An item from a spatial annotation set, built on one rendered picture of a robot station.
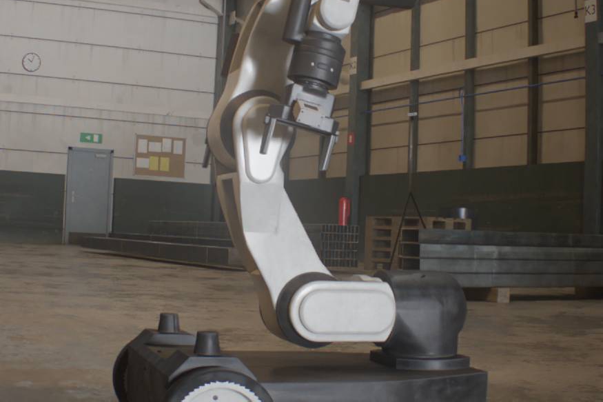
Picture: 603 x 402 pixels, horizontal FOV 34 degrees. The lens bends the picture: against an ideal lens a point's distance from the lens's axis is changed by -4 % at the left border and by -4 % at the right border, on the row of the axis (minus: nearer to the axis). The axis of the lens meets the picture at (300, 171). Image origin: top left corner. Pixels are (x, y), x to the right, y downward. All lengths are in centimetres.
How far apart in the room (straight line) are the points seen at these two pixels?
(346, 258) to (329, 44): 1041
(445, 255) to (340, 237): 512
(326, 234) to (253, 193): 1015
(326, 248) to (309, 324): 1010
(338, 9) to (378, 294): 54
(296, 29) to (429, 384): 67
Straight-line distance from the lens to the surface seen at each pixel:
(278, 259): 186
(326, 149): 171
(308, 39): 170
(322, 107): 169
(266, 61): 188
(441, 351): 197
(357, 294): 186
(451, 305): 198
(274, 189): 182
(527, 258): 735
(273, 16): 188
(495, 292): 713
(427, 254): 688
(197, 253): 1204
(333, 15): 169
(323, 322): 184
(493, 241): 717
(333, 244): 1200
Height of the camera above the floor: 42
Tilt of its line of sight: 4 degrees up
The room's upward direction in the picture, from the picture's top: 2 degrees clockwise
